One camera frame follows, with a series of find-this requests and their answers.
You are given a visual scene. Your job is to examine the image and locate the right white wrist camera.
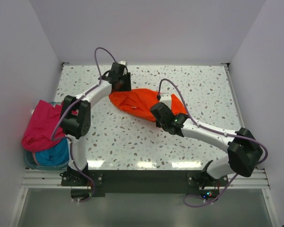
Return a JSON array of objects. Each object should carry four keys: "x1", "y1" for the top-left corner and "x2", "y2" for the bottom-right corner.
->
[{"x1": 160, "y1": 93, "x2": 172, "y2": 109}]

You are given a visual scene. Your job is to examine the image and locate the pink t shirt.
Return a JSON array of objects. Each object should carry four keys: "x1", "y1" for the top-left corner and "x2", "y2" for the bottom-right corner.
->
[{"x1": 21, "y1": 100, "x2": 65, "y2": 152}]

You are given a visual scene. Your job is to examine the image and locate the orange t shirt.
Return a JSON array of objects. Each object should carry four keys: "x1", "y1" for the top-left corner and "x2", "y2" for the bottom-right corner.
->
[{"x1": 109, "y1": 88, "x2": 186, "y2": 122}]

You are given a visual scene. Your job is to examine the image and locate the blue t shirt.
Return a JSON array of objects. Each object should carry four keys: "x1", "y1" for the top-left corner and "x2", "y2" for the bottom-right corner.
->
[{"x1": 33, "y1": 139, "x2": 69, "y2": 166}]

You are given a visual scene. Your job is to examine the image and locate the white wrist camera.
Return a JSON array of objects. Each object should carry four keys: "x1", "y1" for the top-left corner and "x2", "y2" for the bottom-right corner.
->
[
  {"x1": 160, "y1": 93, "x2": 172, "y2": 109},
  {"x1": 118, "y1": 61, "x2": 128, "y2": 67}
]

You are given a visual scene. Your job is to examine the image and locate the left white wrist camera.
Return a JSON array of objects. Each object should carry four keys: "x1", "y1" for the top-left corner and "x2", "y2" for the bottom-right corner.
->
[{"x1": 118, "y1": 61, "x2": 128, "y2": 67}]

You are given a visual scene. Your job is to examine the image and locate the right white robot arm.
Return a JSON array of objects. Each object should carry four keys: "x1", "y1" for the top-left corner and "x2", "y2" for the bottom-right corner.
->
[{"x1": 150, "y1": 102, "x2": 263, "y2": 184}]

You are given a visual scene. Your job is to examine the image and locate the teal plastic basket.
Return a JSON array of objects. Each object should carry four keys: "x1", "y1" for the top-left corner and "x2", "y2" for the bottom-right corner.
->
[{"x1": 21, "y1": 100, "x2": 69, "y2": 170}]

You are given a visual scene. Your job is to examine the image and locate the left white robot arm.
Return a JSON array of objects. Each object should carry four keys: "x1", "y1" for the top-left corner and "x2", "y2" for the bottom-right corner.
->
[{"x1": 58, "y1": 61, "x2": 131, "y2": 172}]

